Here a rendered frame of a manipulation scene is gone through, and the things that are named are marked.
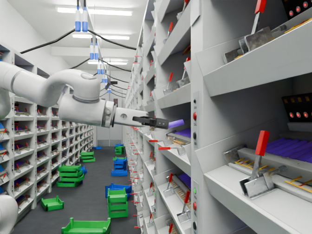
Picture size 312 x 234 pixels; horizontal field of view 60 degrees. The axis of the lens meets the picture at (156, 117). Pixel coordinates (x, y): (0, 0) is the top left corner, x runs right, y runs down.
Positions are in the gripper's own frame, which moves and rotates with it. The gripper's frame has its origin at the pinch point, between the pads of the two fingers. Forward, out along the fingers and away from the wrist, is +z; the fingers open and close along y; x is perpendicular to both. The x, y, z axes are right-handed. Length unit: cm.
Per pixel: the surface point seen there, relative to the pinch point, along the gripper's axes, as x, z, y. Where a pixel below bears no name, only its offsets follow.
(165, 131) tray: 2.8, 8.5, 37.1
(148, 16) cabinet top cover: -73, -5, 101
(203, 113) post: -2.9, 2.9, -32.6
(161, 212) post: 40, 13, 38
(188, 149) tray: 5.3, 3.8, -23.1
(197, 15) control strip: -23.9, -1.2, -30.0
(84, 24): -93, -66, 209
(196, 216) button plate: 19.0, 6.4, -28.7
